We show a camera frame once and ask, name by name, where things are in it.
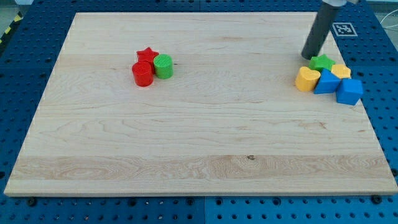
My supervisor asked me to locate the yellow hexagon block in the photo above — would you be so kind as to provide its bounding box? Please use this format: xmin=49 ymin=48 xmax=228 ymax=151
xmin=331 ymin=64 xmax=351 ymax=79

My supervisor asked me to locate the blue cube block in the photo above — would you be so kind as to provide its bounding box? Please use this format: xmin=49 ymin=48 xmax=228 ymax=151
xmin=336 ymin=78 xmax=363 ymax=106

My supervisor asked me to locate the red cylinder block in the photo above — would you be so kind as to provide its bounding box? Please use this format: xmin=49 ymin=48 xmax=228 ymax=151
xmin=132 ymin=61 xmax=154 ymax=87

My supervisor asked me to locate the blue triangle block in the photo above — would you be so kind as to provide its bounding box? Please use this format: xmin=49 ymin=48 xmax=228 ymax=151
xmin=313 ymin=68 xmax=341 ymax=94

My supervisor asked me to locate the grey cylindrical pointer rod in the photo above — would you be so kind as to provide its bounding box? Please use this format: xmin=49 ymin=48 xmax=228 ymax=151
xmin=301 ymin=0 xmax=346 ymax=60

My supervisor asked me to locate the light wooden board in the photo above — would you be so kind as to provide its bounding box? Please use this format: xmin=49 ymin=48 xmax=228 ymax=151
xmin=4 ymin=12 xmax=397 ymax=197

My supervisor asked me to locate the green cylinder block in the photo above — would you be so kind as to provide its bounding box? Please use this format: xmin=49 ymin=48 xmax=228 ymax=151
xmin=154 ymin=54 xmax=174 ymax=79

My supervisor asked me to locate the yellow black hazard tape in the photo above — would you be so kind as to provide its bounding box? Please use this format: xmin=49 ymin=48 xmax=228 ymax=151
xmin=1 ymin=11 xmax=23 ymax=45

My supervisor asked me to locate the green star block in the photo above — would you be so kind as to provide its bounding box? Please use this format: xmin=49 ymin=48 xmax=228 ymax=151
xmin=308 ymin=54 xmax=335 ymax=72

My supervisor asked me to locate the white fiducial marker tag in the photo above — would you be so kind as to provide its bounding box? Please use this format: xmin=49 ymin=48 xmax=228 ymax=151
xmin=332 ymin=22 xmax=358 ymax=37

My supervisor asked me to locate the white cable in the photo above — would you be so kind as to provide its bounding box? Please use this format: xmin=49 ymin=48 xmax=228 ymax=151
xmin=379 ymin=9 xmax=398 ymax=32

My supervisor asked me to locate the red star block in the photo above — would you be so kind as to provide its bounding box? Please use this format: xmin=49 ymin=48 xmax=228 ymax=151
xmin=136 ymin=47 xmax=159 ymax=74

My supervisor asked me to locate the yellow heart block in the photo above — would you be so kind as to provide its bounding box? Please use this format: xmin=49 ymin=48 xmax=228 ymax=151
xmin=295 ymin=67 xmax=321 ymax=91

